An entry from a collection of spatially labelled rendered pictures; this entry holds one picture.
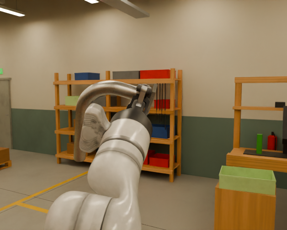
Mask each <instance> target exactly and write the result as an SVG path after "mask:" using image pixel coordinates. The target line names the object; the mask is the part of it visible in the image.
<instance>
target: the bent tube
mask: <svg viewBox="0 0 287 230"><path fill-rule="evenodd" d="M157 86H158V85H157V84H154V86H153V89H152V92H151V93H150V97H149V98H148V100H149V101H150V103H149V106H148V114H149V111H150V108H151V105H152V102H153V100H154V96H155V93H156V89H157ZM136 90H137V89H136V86H133V85H130V84H126V83H123V82H119V81H112V80H107V81H101V82H97V83H95V84H92V85H91V86H89V87H88V88H86V89H85V90H84V91H83V92H82V94H81V95H80V97H79V99H78V101H77V104H76V113H75V132H74V160H75V161H76V162H82V161H84V160H85V155H86V152H83V151H81V150H80V148H79V142H80V135H81V130H82V125H83V120H84V115H85V111H86V109H87V108H88V107H89V105H90V104H91V103H92V102H93V101H94V100H95V99H96V98H98V97H100V96H103V95H108V94H112V95H117V96H121V97H124V98H127V99H130V100H131V99H132V97H133V96H136Z"/></svg>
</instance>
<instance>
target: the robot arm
mask: <svg viewBox="0 0 287 230"><path fill-rule="evenodd" d="M136 89H137V90H136V96H133V97H132V99H131V102H130V104H128V105H127V108H126V109H125V110H121V111H119V112H117V113H116V114H115V115H114V116H113V117H112V119H111V121H110V122H109V121H108V119H107V117H106V114H105V112H104V109H103V108H102V106H100V105H98V104H94V103H92V104H90V105H89V107H88V108H87V109H86V111H85V115H84V120H83V125H82V130H81V135H80V142H79V148H80V150H81V151H83V152H87V153H91V152H93V151H94V150H95V149H97V148H99V149H98V151H97V153H96V155H95V157H94V159H93V161H92V163H91V165H90V168H89V171H88V174H87V179H88V183H89V186H90V187H91V188H92V190H93V191H94V192H96V193H97V194H92V193H86V192H81V191H68V192H65V193H64V194H62V195H60V196H59V197H58V198H57V199H56V200H55V201H54V202H53V204H52V205H51V207H50V209H49V211H48V213H47V216H46V220H45V225H44V230H142V223H141V215H140V208H139V202H138V183H139V178H140V174H141V170H142V166H143V163H144V160H145V158H146V156H147V153H148V149H149V144H150V140H151V136H152V131H153V128H152V124H151V122H150V120H149V119H148V117H147V114H148V106H149V103H150V101H149V100H148V98H149V97H150V93H151V92H152V88H151V87H150V86H149V85H146V84H138V86H137V87H136Z"/></svg>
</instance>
